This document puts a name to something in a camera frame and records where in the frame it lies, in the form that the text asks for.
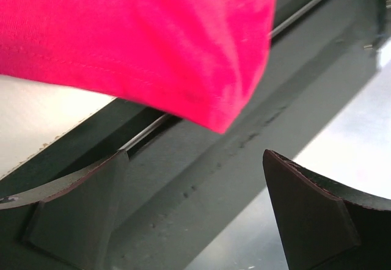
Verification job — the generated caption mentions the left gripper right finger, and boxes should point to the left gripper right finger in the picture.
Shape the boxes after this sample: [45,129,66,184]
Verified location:
[263,150,390,269]

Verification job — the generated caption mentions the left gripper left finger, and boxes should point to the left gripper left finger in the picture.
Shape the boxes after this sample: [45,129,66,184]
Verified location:
[1,150,129,261]

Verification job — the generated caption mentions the pink t shirt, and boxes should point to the pink t shirt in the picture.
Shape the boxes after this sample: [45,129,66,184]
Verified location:
[1,0,276,133]

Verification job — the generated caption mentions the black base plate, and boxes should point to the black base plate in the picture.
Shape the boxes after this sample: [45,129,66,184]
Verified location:
[1,0,389,269]

